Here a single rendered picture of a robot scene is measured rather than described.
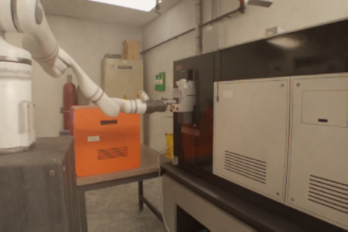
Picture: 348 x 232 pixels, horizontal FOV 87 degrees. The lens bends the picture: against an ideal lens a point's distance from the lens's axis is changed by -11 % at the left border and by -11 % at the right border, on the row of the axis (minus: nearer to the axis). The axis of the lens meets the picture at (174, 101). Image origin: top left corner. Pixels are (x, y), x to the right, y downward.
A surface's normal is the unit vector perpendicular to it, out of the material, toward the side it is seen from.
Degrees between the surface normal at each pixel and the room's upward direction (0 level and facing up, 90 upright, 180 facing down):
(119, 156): 90
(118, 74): 90
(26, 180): 90
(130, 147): 90
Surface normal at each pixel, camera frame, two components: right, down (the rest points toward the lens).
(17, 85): 0.90, 0.01
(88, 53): 0.52, 0.02
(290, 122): -0.85, 0.01
